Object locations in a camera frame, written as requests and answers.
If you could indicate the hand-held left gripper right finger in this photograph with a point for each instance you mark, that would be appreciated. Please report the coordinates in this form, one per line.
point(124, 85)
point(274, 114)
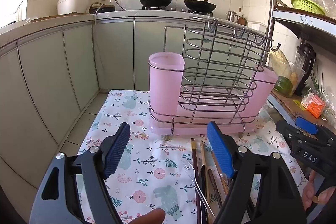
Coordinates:
point(220, 153)

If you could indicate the black blender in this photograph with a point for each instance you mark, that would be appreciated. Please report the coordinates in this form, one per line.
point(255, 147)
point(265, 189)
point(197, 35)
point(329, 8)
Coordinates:
point(305, 56)

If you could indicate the person's right hand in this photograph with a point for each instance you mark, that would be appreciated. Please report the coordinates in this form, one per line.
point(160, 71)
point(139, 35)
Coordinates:
point(309, 190)

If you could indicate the floral tablecloth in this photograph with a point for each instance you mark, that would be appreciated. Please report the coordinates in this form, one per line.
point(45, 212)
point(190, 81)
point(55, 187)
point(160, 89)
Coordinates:
point(147, 161)

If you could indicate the green plant leaves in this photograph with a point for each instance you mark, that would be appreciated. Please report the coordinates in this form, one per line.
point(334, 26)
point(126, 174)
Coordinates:
point(319, 82)

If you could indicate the clear container with vegetables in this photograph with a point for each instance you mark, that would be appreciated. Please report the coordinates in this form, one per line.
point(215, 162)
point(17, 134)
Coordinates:
point(283, 85)

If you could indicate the wooden cutting board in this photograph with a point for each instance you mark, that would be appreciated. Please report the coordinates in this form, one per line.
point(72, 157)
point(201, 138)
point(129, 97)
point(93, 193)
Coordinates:
point(52, 18)

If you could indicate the gas stove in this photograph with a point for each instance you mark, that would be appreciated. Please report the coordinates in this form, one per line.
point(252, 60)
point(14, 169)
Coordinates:
point(152, 7)

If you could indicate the steel kettle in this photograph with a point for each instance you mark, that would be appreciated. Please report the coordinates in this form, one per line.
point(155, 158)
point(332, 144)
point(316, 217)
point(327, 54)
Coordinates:
point(233, 16)

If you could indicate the black electric pot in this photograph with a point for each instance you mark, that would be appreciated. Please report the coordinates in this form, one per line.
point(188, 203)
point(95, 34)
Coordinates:
point(105, 8)

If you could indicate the white plastic container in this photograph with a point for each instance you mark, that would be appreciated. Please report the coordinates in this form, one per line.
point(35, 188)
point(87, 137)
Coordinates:
point(257, 26)

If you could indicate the pink plastic cup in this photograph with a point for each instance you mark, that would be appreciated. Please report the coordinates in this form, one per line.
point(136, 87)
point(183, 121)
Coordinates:
point(164, 87)
point(265, 92)

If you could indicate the green plastic basket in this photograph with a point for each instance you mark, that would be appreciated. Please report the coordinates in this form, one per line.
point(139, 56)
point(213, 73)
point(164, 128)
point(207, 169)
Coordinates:
point(307, 5)

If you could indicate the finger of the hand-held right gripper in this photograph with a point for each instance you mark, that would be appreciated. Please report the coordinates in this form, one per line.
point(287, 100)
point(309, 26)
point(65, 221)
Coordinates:
point(305, 125)

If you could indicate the brown pot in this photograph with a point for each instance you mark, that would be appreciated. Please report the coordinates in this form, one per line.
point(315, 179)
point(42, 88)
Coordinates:
point(242, 20)

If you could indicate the orange package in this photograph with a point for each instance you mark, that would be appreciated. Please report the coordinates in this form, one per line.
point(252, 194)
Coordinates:
point(313, 106)

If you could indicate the person's left hand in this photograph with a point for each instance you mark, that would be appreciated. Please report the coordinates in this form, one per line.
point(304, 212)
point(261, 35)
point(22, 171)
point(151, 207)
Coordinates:
point(151, 217)

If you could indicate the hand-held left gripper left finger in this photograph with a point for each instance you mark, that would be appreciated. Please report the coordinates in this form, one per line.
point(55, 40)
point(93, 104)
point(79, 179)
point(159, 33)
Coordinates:
point(118, 151)

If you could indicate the dark brown wooden utensil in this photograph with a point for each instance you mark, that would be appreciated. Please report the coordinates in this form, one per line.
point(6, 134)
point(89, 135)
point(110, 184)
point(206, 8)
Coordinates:
point(214, 187)

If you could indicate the clear plastic fork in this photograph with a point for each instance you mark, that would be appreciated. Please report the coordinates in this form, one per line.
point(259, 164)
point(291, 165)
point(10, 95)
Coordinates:
point(195, 179)

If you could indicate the cardboard box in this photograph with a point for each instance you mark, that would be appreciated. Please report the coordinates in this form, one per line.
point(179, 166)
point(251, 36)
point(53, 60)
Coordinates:
point(288, 106)

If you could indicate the white rice cooker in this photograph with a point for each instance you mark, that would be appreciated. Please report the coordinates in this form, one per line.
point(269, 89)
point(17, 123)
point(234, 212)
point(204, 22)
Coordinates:
point(73, 5)

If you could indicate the pink drip tray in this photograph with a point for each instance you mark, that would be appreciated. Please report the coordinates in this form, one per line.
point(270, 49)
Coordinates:
point(160, 128)

